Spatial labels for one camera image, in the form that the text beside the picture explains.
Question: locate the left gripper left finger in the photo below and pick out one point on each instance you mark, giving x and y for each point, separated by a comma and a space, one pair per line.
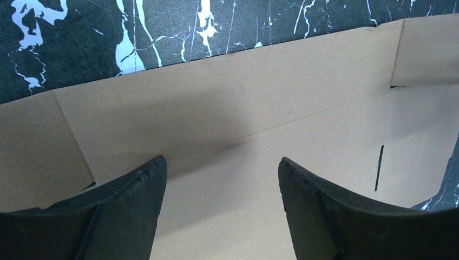
116, 220

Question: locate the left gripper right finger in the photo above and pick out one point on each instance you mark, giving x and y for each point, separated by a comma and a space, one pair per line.
327, 221

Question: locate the brown cardboard box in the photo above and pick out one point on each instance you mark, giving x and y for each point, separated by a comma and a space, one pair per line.
373, 110

